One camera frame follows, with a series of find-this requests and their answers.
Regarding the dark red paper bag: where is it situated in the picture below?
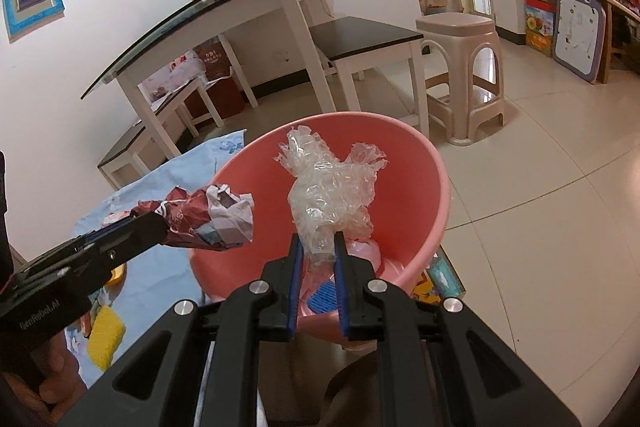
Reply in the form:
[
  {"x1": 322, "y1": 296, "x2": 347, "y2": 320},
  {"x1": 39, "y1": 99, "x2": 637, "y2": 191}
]
[{"x1": 192, "y1": 41, "x2": 246, "y2": 118}]

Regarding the white plastic bag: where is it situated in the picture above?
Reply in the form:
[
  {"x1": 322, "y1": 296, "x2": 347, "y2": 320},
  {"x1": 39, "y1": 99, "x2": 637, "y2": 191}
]
[{"x1": 141, "y1": 52, "x2": 208, "y2": 100}]

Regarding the colourful toy box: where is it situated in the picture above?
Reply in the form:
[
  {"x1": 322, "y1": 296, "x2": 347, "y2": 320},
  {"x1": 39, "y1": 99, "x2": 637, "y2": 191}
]
[{"x1": 524, "y1": 4, "x2": 557, "y2": 58}]

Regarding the yellow sponge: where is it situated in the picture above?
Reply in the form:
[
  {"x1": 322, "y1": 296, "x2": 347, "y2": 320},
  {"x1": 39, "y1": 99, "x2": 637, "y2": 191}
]
[{"x1": 87, "y1": 304, "x2": 127, "y2": 370}]

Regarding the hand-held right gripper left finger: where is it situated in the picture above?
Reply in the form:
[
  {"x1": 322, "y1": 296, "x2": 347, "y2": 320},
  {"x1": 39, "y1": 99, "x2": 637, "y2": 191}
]
[{"x1": 57, "y1": 234, "x2": 302, "y2": 427}]

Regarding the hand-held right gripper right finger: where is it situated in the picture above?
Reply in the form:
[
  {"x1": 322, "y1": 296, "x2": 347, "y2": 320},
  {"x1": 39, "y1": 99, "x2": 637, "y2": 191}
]
[{"x1": 334, "y1": 232, "x2": 593, "y2": 427}]

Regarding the beige plastic stool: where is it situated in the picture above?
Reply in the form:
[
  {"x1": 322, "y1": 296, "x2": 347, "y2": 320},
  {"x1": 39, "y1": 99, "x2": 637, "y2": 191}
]
[{"x1": 415, "y1": 13, "x2": 505, "y2": 146}]

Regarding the red white paper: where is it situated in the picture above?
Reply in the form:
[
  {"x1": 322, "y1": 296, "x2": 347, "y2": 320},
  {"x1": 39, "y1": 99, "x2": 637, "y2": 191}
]
[{"x1": 102, "y1": 184, "x2": 256, "y2": 253}]

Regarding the white glass-top table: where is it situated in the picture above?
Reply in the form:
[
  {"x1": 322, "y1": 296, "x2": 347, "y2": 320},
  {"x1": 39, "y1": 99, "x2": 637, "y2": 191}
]
[{"x1": 80, "y1": 0, "x2": 337, "y2": 158}]

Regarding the blue sponge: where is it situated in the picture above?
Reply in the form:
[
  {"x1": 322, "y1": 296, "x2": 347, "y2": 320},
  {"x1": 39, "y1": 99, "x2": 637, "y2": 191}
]
[{"x1": 306, "y1": 282, "x2": 337, "y2": 314}]

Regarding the pink plastic basin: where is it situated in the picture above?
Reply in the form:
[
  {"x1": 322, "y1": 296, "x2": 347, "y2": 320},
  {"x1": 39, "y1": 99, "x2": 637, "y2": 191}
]
[{"x1": 189, "y1": 112, "x2": 451, "y2": 350}]

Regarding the person's left hand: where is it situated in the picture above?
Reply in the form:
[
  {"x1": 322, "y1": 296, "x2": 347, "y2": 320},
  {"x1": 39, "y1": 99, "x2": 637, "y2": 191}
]
[{"x1": 0, "y1": 329, "x2": 91, "y2": 427}]

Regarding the wide black-top white bench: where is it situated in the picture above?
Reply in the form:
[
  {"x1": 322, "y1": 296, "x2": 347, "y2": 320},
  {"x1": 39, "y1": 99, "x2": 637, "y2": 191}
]
[{"x1": 309, "y1": 17, "x2": 431, "y2": 140}]

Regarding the wooden desk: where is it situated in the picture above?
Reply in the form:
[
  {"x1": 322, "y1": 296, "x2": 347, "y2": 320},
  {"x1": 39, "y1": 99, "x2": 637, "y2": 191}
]
[{"x1": 525, "y1": 0, "x2": 640, "y2": 85}]

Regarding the colourful flat box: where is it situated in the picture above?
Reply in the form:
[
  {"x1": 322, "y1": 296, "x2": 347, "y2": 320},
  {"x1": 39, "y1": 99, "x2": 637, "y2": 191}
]
[{"x1": 410, "y1": 252, "x2": 467, "y2": 305}]

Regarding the clear plastic wrap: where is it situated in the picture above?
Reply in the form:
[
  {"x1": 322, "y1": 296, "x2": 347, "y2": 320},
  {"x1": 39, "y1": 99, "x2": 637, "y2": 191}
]
[{"x1": 274, "y1": 124, "x2": 388, "y2": 280}]

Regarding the light blue floral cloth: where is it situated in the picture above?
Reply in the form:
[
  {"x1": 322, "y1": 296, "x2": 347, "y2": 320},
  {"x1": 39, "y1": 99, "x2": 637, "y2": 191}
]
[{"x1": 64, "y1": 128, "x2": 248, "y2": 388}]

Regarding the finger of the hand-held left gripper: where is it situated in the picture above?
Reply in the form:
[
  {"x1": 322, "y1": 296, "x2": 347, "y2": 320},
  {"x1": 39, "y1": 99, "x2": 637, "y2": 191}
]
[
  {"x1": 70, "y1": 213, "x2": 148, "y2": 250},
  {"x1": 92, "y1": 212, "x2": 172, "y2": 283}
]

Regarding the purple framed drawing board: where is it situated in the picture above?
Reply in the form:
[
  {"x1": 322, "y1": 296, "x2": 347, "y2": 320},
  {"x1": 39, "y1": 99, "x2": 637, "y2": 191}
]
[{"x1": 552, "y1": 0, "x2": 607, "y2": 85}]

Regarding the long black-top white bench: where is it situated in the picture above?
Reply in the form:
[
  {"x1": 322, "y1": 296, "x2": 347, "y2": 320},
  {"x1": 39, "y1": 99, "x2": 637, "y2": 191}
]
[{"x1": 96, "y1": 77, "x2": 226, "y2": 190}]

